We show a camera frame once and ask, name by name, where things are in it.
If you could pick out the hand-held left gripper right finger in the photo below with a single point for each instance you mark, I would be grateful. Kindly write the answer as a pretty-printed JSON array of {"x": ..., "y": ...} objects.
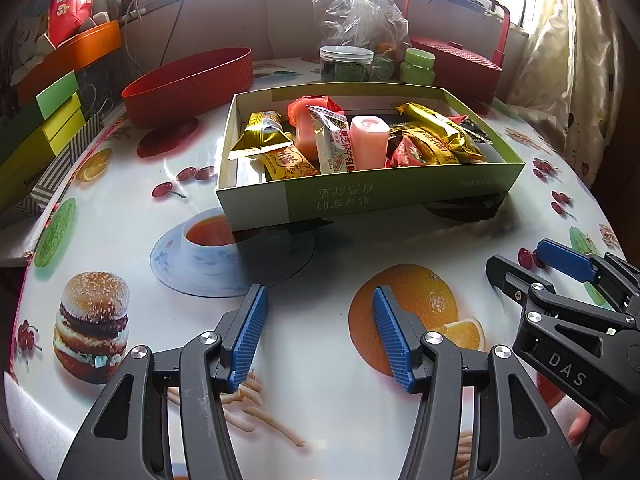
[{"x": 392, "y": 340}]

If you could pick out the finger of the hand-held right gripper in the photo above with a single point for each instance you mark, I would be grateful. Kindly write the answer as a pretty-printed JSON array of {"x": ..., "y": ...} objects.
[
  {"x": 565, "y": 260},
  {"x": 510, "y": 280}
]

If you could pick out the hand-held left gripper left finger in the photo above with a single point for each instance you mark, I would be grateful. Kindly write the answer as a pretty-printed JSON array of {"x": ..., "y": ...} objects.
[{"x": 247, "y": 340}]

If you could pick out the green cardboard box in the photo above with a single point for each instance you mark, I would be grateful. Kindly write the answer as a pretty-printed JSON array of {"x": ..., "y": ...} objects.
[{"x": 350, "y": 195}]

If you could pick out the dark candy packet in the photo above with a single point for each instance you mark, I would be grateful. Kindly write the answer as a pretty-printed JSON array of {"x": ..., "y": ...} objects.
[{"x": 472, "y": 130}]

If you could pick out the red and black candy packet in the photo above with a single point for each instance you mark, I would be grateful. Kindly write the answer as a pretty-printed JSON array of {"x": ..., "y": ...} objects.
[{"x": 407, "y": 154}]

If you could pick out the yellow peanut candy packet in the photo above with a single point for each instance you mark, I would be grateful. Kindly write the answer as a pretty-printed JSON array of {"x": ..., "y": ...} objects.
[{"x": 290, "y": 162}]

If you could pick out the pink jelly cup lid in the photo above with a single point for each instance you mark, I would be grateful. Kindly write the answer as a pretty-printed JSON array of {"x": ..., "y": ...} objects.
[
  {"x": 369, "y": 142},
  {"x": 305, "y": 130}
]

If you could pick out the white red-lettered candy packet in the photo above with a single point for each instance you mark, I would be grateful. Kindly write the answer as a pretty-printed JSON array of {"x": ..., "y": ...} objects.
[{"x": 332, "y": 145}]

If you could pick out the person's right hand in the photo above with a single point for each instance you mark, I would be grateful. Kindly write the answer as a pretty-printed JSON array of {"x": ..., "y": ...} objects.
[{"x": 580, "y": 422}]

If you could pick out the cream patterned curtain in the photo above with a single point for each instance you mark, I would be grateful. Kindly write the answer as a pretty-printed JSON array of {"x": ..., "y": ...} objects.
[{"x": 565, "y": 60}]

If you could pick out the small green jar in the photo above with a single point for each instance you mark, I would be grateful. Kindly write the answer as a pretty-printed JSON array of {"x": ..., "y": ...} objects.
[{"x": 417, "y": 65}]

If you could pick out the white foam sheet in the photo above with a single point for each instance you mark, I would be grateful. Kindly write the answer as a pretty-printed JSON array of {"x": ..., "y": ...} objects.
[{"x": 20, "y": 410}]

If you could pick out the black white striped box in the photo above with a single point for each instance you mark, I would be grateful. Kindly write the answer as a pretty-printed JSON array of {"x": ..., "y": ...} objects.
[{"x": 65, "y": 170}]

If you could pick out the red oval plastic basin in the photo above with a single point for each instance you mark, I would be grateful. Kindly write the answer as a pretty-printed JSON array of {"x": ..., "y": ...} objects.
[{"x": 185, "y": 85}]

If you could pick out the orange fruit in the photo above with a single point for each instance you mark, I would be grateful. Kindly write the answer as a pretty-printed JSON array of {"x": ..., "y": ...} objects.
[{"x": 384, "y": 47}]

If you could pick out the clear jar with white lid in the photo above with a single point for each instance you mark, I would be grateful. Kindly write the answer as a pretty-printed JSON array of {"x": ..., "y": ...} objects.
[{"x": 346, "y": 62}]

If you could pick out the stack of green yellow boxes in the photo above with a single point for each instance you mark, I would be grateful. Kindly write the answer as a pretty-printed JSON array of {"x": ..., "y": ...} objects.
[{"x": 62, "y": 127}]

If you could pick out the green long box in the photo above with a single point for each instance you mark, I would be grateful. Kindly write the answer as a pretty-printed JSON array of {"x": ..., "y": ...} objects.
[{"x": 57, "y": 95}]

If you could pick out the clear plastic bag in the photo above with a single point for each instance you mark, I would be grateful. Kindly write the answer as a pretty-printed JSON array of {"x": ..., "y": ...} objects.
[{"x": 357, "y": 10}]

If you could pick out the orange box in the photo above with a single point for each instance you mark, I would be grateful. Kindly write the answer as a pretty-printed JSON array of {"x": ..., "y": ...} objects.
[{"x": 75, "y": 52}]

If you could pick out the white power strip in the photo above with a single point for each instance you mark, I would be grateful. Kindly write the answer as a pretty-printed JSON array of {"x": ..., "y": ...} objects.
[{"x": 132, "y": 12}]

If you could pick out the colourful printed bag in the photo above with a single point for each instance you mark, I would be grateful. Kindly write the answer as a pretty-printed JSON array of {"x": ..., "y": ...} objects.
[{"x": 30, "y": 35}]

